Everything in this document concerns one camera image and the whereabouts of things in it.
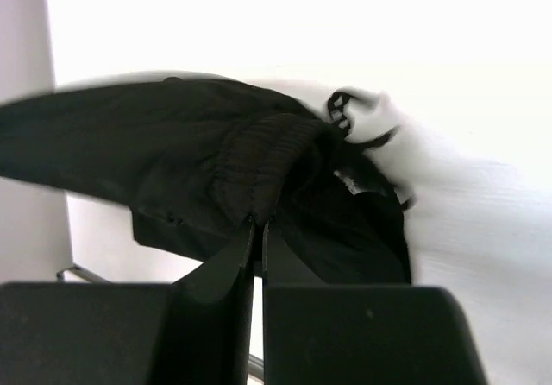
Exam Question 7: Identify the black shorts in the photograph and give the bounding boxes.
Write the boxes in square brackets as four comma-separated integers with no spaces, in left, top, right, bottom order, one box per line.
[1,77,412,284]

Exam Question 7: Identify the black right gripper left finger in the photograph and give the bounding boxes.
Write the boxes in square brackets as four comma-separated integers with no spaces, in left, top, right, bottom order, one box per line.
[150,219,255,385]

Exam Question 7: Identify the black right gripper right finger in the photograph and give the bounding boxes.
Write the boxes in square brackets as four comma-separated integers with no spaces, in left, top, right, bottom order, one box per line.
[262,221,487,385]

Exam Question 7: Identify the aluminium left side rail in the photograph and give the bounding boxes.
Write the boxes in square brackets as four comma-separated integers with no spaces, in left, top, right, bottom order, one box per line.
[56,264,110,283]

